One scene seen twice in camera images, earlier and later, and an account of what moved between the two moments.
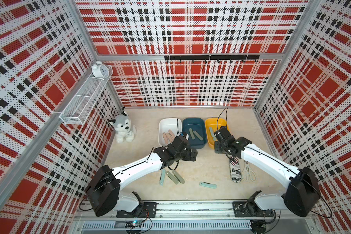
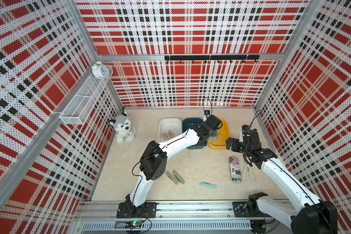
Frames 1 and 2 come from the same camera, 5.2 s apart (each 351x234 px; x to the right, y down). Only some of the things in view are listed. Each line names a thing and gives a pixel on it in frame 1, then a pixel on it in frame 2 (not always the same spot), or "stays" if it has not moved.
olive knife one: x=175 y=180 stays
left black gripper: x=194 y=154 to x=214 y=133
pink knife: x=172 y=134 stays
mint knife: x=207 y=185 stays
